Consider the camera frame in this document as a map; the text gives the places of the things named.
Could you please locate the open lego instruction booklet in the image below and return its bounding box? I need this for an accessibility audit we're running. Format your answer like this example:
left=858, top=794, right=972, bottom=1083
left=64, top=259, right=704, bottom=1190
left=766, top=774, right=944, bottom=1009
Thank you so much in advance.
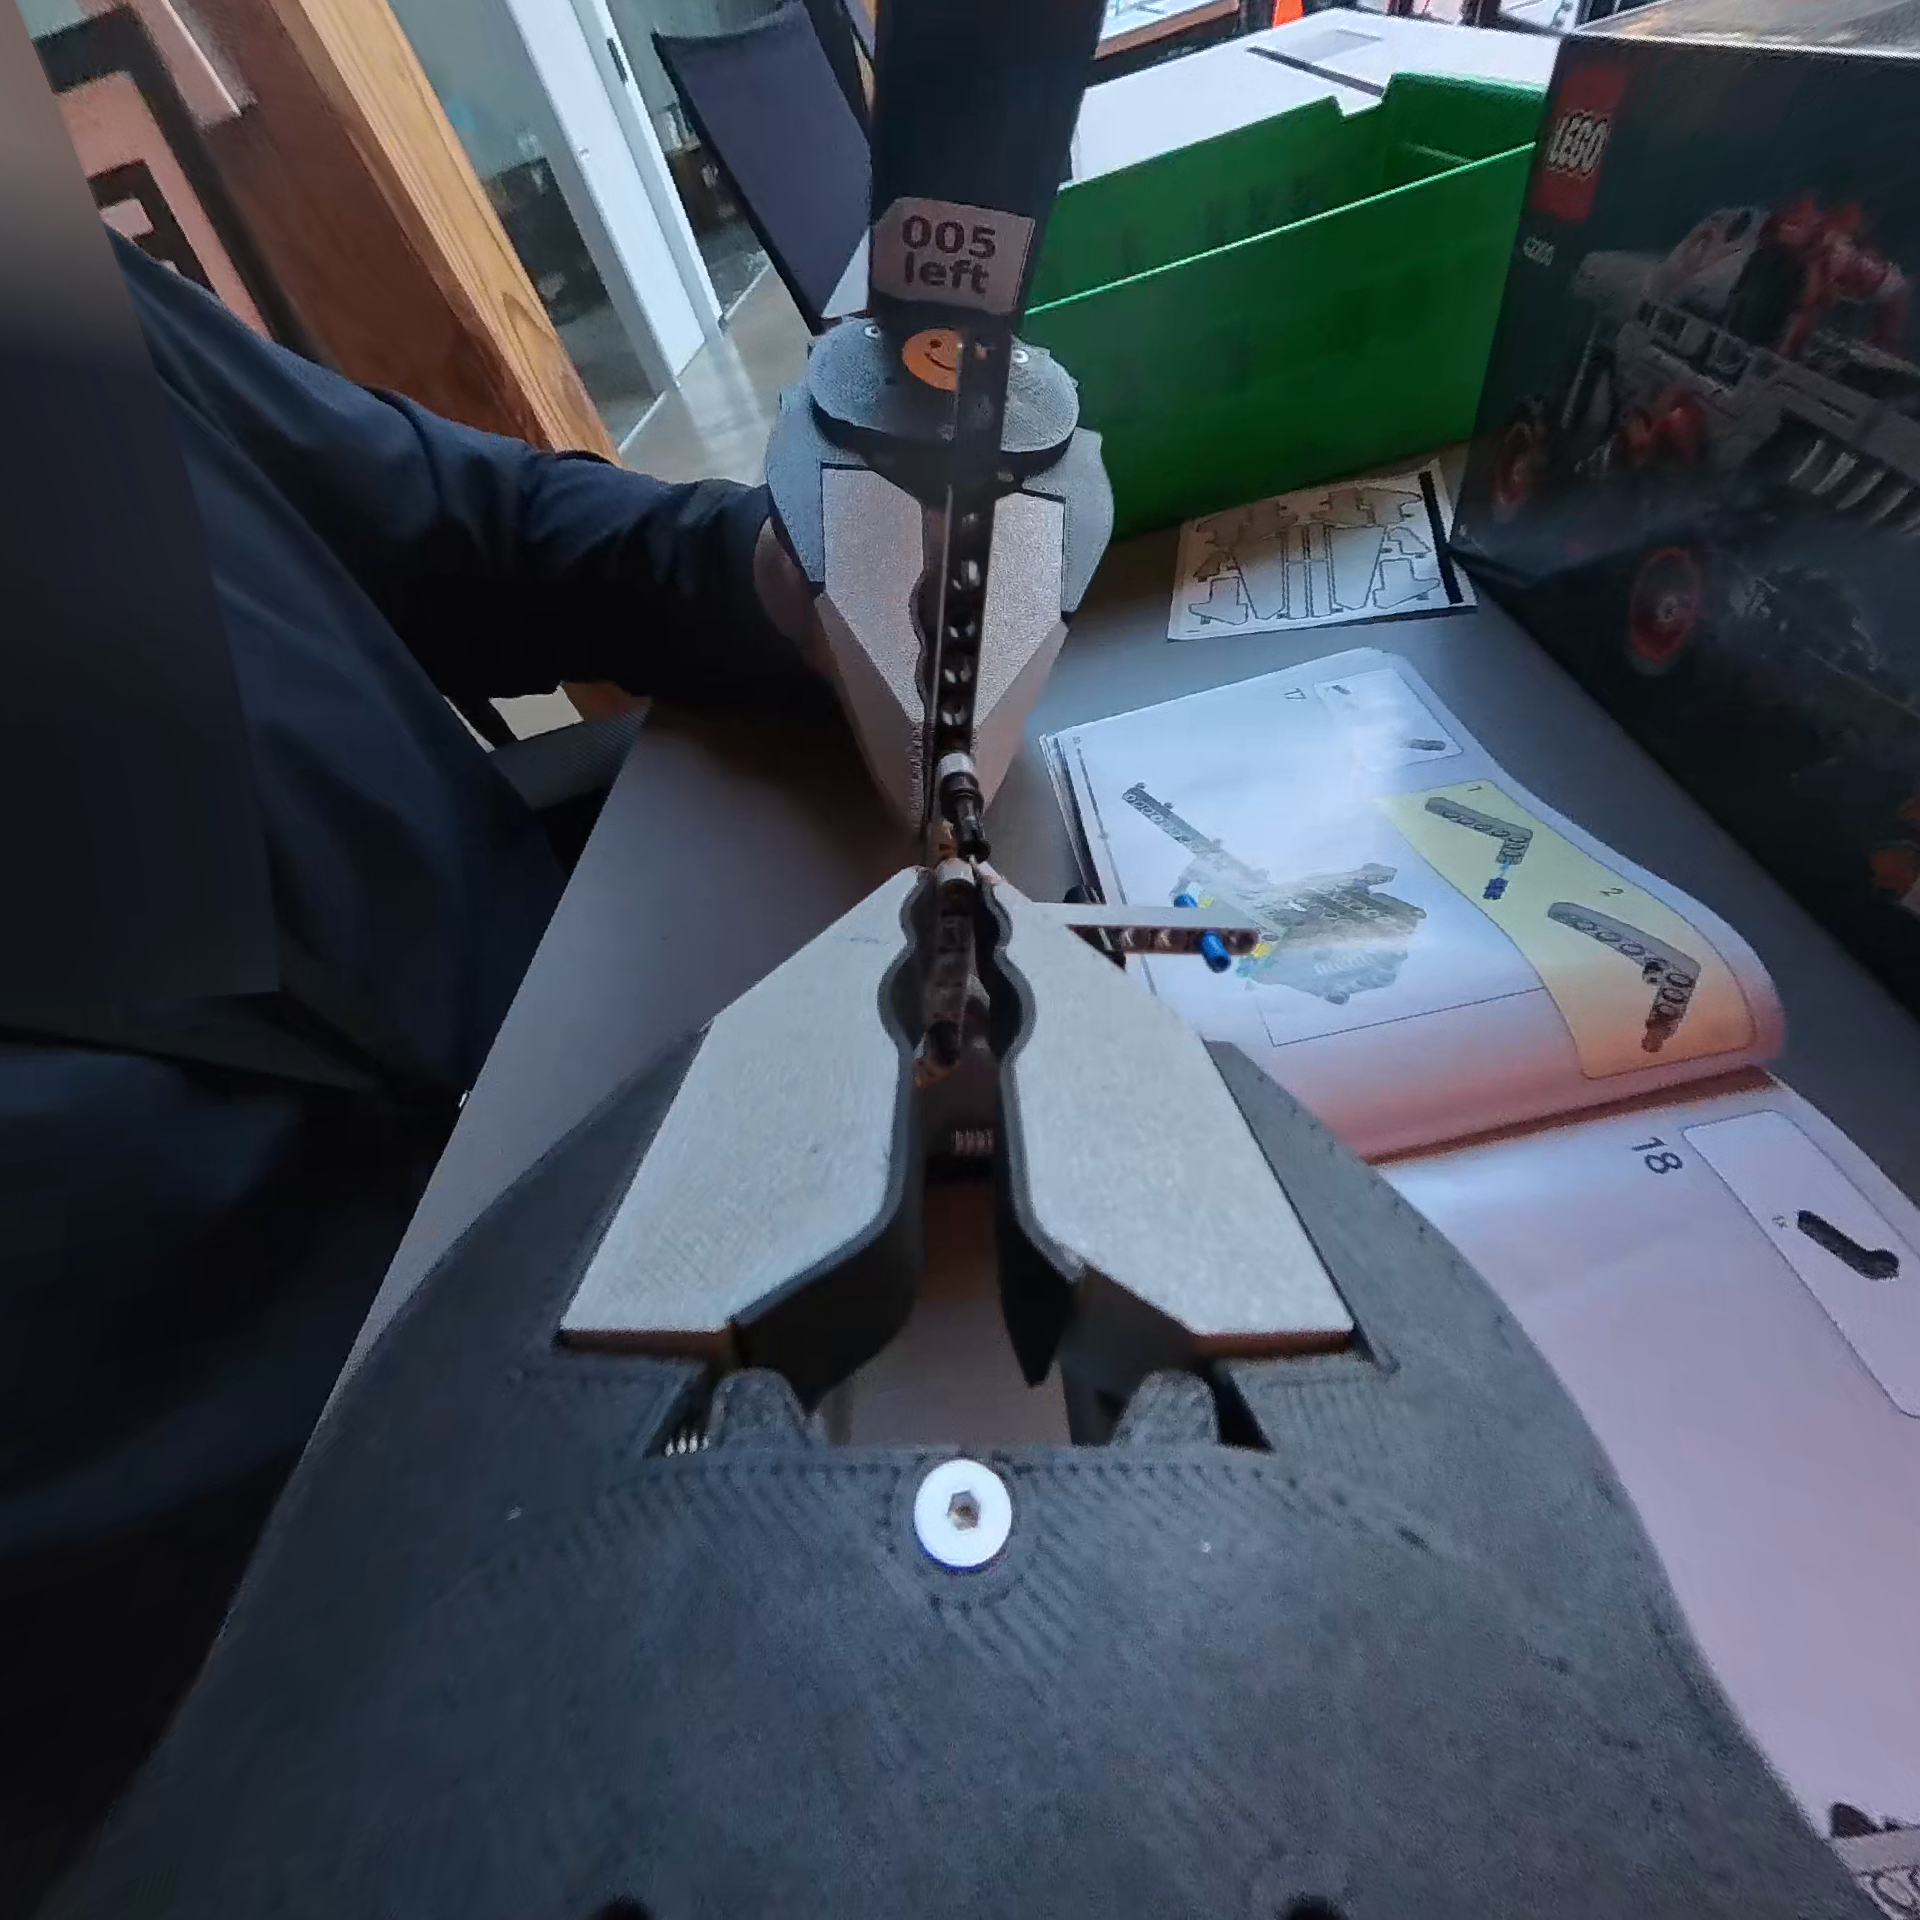
left=1039, top=644, right=1920, bottom=1920

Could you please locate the grey black lego assembly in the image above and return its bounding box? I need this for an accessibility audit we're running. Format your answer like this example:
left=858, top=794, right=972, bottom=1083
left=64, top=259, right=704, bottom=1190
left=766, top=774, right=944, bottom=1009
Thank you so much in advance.
left=907, top=486, right=1269, bottom=1087

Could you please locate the white cardboard box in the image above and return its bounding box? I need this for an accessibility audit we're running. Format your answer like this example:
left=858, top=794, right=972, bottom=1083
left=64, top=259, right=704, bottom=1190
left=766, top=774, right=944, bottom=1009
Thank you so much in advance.
left=1067, top=7, right=1566, bottom=190

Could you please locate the wooden door panel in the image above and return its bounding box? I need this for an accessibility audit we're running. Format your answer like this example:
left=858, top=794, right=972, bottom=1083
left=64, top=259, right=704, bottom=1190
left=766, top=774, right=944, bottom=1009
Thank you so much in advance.
left=82, top=0, right=619, bottom=463

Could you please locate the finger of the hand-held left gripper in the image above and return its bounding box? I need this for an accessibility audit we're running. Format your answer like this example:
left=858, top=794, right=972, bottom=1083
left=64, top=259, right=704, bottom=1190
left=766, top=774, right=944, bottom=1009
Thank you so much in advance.
left=965, top=491, right=1071, bottom=771
left=814, top=463, right=954, bottom=834

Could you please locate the white sticker sheet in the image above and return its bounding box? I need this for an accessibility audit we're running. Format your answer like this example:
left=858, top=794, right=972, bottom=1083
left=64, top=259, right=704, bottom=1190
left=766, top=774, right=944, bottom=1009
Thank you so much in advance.
left=1165, top=447, right=1480, bottom=647

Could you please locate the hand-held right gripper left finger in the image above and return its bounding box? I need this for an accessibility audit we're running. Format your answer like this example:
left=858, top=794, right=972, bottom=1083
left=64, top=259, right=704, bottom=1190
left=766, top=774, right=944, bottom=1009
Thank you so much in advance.
left=558, top=866, right=924, bottom=1340

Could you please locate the green plastic bin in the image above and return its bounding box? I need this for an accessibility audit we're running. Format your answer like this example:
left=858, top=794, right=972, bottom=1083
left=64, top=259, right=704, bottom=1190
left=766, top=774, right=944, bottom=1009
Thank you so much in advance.
left=1019, top=67, right=1549, bottom=543

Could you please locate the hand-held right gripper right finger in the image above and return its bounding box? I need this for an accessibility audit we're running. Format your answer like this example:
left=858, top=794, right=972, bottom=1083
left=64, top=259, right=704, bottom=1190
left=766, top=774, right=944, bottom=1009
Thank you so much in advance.
left=976, top=866, right=1356, bottom=1346

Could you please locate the person's left hand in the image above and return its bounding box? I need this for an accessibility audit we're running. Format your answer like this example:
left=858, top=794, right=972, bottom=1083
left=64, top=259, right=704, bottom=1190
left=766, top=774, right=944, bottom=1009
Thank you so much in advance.
left=749, top=517, right=826, bottom=674

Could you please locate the dark lego set box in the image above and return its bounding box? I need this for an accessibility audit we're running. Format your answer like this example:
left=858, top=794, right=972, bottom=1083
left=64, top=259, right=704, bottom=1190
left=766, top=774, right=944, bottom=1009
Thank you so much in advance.
left=1444, top=0, right=1920, bottom=962

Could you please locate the person's left forearm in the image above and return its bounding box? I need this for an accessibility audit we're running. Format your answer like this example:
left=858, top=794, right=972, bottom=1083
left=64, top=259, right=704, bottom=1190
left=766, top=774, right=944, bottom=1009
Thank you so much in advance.
left=359, top=381, right=789, bottom=711

